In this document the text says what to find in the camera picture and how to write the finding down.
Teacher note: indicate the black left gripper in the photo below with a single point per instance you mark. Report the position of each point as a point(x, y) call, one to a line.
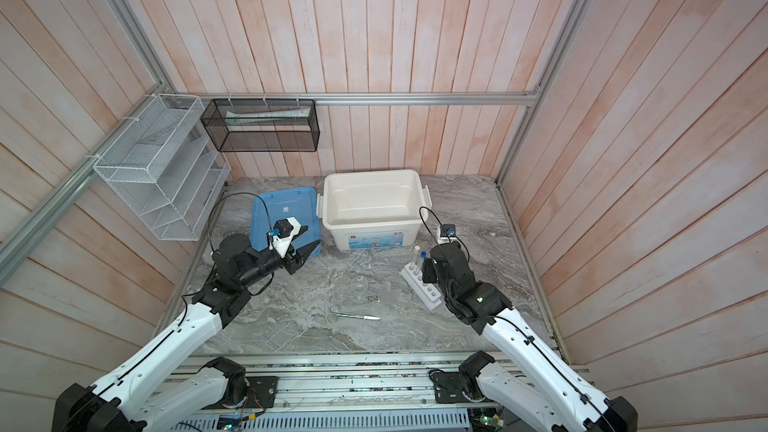
point(300, 258)

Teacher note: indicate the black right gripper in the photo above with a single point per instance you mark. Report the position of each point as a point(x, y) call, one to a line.
point(428, 270)

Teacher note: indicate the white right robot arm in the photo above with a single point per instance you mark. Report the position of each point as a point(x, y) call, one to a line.
point(558, 399)

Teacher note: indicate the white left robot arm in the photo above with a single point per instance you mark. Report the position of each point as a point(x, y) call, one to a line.
point(126, 399)

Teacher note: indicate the white test tube rack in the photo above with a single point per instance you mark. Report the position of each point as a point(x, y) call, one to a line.
point(429, 294)

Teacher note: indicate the blue plastic bin lid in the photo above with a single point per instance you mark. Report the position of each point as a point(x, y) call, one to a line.
point(300, 203)

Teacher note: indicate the white plastic storage bin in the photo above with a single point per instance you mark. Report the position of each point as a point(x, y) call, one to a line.
point(373, 210)

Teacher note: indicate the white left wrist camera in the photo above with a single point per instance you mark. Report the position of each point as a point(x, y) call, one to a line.
point(278, 238)

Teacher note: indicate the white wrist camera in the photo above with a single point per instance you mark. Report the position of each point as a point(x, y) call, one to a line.
point(278, 238)
point(447, 234)

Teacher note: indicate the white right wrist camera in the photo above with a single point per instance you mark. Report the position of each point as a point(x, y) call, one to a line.
point(447, 234)

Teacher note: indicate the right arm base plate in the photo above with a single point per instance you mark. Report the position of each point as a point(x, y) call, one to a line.
point(466, 388)

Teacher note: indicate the black wire mesh basket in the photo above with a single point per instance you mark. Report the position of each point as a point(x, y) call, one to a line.
point(262, 125)

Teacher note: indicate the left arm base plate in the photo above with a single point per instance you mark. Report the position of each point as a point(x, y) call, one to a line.
point(258, 393)

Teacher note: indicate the white wire mesh shelf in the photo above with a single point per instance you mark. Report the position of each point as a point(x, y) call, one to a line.
point(167, 174)

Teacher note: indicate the aluminium frame rail back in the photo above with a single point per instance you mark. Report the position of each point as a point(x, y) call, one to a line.
point(386, 98)

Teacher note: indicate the aluminium frame rail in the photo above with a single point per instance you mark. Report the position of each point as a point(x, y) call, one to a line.
point(28, 235)
point(386, 98)

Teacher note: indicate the aluminium frame rail left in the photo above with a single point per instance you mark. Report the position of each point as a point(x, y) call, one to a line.
point(28, 235)

